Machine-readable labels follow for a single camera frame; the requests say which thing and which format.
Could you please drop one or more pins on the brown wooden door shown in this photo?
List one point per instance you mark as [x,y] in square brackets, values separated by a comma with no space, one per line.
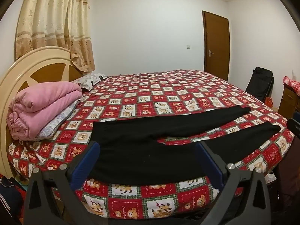
[216,46]

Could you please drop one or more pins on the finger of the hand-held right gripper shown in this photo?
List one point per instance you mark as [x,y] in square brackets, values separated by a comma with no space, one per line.
[294,126]

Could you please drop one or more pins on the black pants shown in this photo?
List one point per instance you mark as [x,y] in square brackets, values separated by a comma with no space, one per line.
[140,154]

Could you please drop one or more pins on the cream and brown headboard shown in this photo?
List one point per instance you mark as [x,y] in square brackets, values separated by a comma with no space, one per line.
[23,63]

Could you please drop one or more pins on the dark brown cloth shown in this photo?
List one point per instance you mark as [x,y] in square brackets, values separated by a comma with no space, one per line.
[288,168]

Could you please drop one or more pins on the black suitcase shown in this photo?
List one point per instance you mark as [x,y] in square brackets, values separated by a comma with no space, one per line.
[260,84]

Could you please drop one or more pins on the pale patterned folded quilt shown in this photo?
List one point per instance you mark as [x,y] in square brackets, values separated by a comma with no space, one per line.
[58,121]

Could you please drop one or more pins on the red plastic bag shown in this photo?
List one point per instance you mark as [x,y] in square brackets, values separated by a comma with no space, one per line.
[269,102]

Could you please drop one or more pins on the red printed bed sheet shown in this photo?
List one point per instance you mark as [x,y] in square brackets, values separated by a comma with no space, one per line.
[164,91]

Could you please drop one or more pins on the brown wooden cabinet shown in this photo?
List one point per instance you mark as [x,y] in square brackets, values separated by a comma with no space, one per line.
[289,100]

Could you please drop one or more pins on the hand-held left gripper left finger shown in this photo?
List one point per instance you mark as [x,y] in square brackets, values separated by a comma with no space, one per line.
[88,161]

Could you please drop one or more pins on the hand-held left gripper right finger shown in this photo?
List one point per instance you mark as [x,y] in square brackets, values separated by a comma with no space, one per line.
[207,164]

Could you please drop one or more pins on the red checkered cloth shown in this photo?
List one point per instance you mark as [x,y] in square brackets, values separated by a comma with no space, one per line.
[291,83]

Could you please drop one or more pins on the white patterned pillow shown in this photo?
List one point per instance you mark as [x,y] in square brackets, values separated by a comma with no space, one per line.
[91,79]

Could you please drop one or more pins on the beige patterned curtain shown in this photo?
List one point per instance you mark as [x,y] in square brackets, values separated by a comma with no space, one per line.
[58,16]

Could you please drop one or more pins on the dark striped garment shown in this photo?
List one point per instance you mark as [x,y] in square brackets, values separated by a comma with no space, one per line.
[9,199]

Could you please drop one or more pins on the folded pink blanket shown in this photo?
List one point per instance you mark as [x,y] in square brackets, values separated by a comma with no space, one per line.
[42,103]

